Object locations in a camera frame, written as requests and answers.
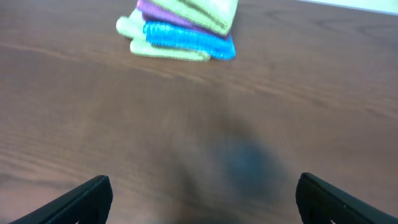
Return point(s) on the blue folded cloth in stack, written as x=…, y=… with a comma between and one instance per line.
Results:
x=167, y=35

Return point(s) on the green microfiber cloth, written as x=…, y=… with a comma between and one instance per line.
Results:
x=214, y=15

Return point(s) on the purple folded cloth on stack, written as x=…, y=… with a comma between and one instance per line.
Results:
x=153, y=13

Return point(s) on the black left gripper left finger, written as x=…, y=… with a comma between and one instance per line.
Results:
x=89, y=203

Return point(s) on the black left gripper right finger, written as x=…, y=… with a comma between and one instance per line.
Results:
x=322, y=203

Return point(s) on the light green cloth under stack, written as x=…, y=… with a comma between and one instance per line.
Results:
x=132, y=27

